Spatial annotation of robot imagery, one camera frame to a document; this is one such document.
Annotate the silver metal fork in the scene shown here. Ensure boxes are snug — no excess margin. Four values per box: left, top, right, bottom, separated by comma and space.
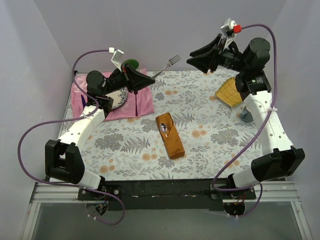
152, 54, 181, 79

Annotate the silver metal spoon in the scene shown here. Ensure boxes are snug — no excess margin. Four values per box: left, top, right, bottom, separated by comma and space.
160, 122, 169, 138

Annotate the orange cloth napkin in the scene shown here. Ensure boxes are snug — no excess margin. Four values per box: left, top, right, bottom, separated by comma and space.
155, 112, 185, 159

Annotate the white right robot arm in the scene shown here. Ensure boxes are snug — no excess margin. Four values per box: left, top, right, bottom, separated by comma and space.
186, 34, 305, 199

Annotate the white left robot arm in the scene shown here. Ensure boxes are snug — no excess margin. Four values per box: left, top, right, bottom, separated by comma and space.
45, 63, 156, 200

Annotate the green inside floral mug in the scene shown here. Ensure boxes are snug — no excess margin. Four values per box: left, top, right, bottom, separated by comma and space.
122, 58, 140, 70

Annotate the purple plastic fork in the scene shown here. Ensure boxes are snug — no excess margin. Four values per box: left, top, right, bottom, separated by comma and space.
134, 91, 138, 117

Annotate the pink cloth placemat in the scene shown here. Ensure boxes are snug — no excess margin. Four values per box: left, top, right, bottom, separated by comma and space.
71, 70, 154, 124

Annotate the blue floral ceramic plate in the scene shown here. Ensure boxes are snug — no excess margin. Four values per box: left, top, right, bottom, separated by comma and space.
106, 87, 129, 110

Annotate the woven bamboo basket tray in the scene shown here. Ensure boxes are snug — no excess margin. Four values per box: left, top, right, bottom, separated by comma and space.
215, 77, 243, 108

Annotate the purple plastic knife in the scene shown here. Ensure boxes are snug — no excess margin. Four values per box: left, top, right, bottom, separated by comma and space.
81, 95, 87, 108

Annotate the grey white mug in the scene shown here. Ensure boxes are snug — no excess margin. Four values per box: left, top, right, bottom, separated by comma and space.
239, 106, 254, 123

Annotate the floral patterned table mat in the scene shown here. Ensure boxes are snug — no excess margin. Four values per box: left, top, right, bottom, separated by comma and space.
80, 69, 262, 181

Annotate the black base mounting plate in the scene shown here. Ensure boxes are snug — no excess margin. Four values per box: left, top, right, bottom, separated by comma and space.
77, 177, 258, 211

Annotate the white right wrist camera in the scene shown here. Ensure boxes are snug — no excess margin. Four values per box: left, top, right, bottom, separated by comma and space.
220, 18, 237, 49

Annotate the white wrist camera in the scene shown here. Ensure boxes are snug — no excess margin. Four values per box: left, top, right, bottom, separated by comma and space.
220, 18, 237, 49
111, 49, 124, 70

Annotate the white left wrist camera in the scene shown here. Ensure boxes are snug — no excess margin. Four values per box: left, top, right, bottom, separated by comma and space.
111, 49, 124, 70

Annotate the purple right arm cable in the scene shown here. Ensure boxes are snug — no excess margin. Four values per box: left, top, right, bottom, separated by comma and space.
211, 23, 278, 218

